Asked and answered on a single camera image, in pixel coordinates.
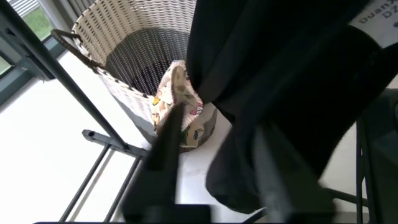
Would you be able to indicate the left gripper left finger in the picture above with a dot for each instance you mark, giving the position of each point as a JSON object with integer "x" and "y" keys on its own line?
{"x": 161, "y": 168}

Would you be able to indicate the cream printed garment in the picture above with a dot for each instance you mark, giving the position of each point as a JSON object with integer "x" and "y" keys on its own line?
{"x": 177, "y": 90}

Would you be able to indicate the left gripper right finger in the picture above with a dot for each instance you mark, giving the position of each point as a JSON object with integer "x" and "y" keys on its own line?
{"x": 289, "y": 186}

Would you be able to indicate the beige curtain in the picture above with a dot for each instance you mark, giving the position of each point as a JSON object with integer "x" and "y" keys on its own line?
{"x": 74, "y": 7}

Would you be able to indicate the window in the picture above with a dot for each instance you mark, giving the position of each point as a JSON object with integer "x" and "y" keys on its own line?
{"x": 18, "y": 77}

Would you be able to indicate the white laundry basket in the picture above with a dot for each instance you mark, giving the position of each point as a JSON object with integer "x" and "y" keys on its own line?
{"x": 130, "y": 31}

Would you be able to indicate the black short-sleeved shirt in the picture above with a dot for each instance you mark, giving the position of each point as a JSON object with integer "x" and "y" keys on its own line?
{"x": 280, "y": 77}

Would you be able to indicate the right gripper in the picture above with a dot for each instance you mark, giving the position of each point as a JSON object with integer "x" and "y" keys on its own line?
{"x": 382, "y": 21}

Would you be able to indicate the black clothes rack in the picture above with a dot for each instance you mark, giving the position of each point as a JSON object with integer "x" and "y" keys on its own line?
{"x": 77, "y": 93}

